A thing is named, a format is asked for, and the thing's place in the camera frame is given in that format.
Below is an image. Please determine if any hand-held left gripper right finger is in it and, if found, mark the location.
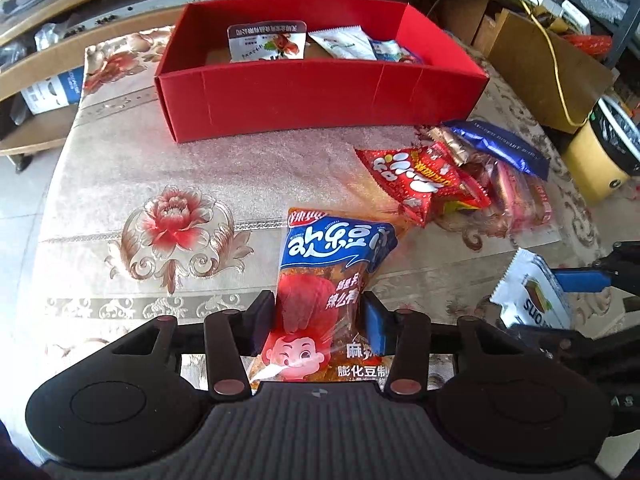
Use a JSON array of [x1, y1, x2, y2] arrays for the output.
[[362, 291, 523, 402]]

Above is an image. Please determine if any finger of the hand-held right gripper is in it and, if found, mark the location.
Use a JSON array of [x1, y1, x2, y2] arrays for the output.
[[489, 304, 607, 357], [554, 241, 640, 294]]

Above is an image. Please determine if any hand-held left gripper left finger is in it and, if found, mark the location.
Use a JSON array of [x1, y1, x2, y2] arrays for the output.
[[107, 290, 277, 402]]

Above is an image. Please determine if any white packet with serrated edge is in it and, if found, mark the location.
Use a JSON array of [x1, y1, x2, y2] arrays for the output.
[[490, 248, 573, 331]]

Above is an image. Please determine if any orange and blue snack packet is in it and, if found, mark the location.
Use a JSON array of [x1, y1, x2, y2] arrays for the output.
[[247, 206, 406, 396]]

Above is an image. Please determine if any red cardboard box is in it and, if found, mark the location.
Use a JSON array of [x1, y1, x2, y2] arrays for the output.
[[153, 1, 490, 144]]

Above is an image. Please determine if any blue and white snack packet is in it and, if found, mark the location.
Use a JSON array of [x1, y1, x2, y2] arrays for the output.
[[370, 39, 426, 65]]

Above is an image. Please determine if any silver white pouch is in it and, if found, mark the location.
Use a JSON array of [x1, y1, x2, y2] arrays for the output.
[[307, 26, 377, 61]]

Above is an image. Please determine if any silver packet with red label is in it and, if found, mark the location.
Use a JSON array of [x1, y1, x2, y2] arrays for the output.
[[227, 22, 307, 63]]

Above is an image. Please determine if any clear pack of red sausages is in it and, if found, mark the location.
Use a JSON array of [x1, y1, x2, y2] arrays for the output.
[[417, 125, 553, 233]]

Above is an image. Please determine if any yellow bin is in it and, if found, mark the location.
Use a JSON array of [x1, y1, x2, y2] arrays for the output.
[[565, 92, 640, 203]]

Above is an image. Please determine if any red snack packet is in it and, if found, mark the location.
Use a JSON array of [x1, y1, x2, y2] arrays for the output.
[[354, 142, 493, 228]]

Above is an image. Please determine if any dark blue wafer packet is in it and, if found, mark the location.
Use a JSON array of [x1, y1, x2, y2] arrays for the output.
[[444, 119, 550, 181]]

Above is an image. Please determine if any floral tablecloth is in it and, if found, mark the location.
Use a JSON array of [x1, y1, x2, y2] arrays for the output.
[[42, 30, 640, 396]]

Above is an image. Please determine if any red plastic bag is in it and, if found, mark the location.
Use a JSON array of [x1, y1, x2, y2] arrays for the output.
[[567, 34, 613, 56]]

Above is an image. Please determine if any brown cardboard box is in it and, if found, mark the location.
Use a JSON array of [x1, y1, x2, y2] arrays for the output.
[[487, 7, 615, 134]]

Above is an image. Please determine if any black metal rack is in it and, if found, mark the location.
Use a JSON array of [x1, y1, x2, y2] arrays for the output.
[[550, 0, 640, 68]]

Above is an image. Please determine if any white power strip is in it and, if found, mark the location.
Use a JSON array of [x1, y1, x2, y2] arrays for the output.
[[562, 0, 591, 31]]

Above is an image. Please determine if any white and blue carton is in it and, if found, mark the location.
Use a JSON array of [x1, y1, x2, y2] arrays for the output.
[[21, 71, 83, 113]]

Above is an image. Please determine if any silver set-top box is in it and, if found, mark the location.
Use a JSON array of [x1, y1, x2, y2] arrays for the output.
[[75, 0, 251, 31]]

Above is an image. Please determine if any clear plastic bag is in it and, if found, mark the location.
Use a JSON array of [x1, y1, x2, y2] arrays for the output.
[[34, 22, 71, 51]]

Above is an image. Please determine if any yellow cable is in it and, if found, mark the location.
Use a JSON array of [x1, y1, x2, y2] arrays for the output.
[[487, 0, 588, 128]]

